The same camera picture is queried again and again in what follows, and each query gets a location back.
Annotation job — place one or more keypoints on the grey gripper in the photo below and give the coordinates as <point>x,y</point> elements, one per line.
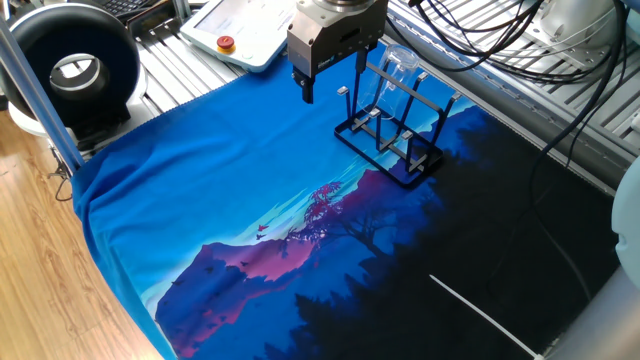
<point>340,40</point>

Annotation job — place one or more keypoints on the clear glass cup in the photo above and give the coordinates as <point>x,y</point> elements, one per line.
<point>395,75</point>

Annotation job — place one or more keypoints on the black metal cup rack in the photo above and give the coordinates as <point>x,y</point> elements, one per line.
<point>390,145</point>

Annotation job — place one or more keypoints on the white teach pendant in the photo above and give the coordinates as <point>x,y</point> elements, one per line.
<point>235,45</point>

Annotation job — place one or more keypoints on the blue landscape print cloth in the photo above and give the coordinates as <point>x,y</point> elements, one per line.
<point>200,200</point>

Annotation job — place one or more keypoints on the black keyboard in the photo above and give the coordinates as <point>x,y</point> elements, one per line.
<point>122,6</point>

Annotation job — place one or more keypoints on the white zip tie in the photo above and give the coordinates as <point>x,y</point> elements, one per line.
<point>480,315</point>

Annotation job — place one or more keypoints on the black round fan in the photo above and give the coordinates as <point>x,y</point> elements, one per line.
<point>30,60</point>

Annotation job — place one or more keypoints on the aluminium frame post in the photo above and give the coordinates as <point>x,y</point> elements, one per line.
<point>35,100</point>

